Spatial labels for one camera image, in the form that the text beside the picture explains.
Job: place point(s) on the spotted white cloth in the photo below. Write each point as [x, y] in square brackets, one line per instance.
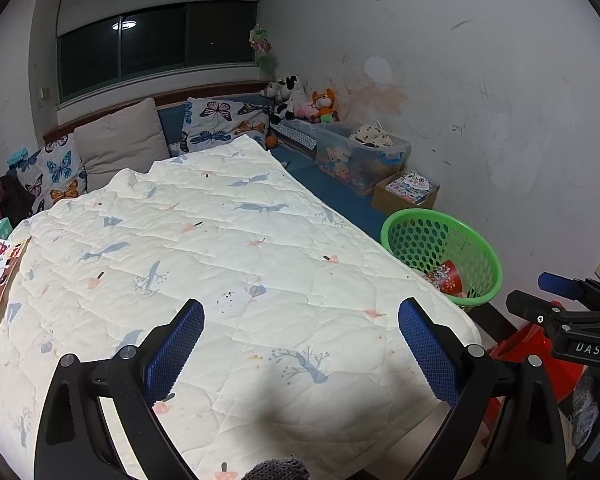
[370, 134]

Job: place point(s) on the person's left hand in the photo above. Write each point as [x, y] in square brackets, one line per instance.
[280, 470]

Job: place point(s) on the dark clothes pile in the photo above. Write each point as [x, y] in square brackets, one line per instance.
[5, 195]

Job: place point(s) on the green plastic basket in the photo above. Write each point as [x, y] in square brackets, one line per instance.
[420, 240]

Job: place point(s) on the pink plush toy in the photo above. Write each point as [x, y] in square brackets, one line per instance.
[307, 109]

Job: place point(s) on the green tissue pack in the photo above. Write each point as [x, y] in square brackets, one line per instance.
[1, 229]

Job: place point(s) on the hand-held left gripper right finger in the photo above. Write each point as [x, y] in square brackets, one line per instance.
[430, 355]

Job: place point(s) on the colourful children's book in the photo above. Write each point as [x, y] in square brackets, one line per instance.
[412, 185]

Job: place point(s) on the hanging flower decoration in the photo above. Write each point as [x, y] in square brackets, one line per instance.
[261, 42]

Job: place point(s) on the red plastic stool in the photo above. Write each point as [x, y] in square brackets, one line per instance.
[517, 340]

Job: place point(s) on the teal fabric item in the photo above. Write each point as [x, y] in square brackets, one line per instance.
[17, 156]

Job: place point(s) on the person's right hand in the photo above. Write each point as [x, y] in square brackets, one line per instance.
[585, 410]

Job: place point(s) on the dark window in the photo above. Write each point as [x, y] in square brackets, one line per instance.
[155, 40]

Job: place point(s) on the cardboard box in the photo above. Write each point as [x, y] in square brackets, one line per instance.
[385, 197]

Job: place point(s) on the small orange ball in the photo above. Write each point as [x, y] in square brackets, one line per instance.
[271, 141]

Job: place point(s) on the white wall switch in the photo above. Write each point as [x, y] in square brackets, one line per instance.
[44, 93]

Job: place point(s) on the cow plush toy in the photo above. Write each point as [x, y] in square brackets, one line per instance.
[292, 92]

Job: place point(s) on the red cartoon paper cup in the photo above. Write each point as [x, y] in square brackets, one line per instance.
[450, 280]

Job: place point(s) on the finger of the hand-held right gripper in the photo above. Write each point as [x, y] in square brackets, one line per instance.
[530, 310]
[557, 282]

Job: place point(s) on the long patterned box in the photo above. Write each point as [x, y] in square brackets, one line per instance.
[300, 134]

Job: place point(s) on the grey white plush toy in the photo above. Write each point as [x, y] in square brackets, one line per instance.
[270, 90]

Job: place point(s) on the orange fox plush toy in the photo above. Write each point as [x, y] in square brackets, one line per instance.
[325, 102]

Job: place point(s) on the white butterfly pillow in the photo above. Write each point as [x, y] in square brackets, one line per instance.
[215, 117]
[55, 170]

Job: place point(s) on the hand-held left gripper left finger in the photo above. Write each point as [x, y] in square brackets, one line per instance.
[175, 345]

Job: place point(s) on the beige pillow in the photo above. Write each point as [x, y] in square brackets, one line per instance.
[120, 140]

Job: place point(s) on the clear plastic storage box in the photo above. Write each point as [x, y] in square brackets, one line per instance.
[340, 160]

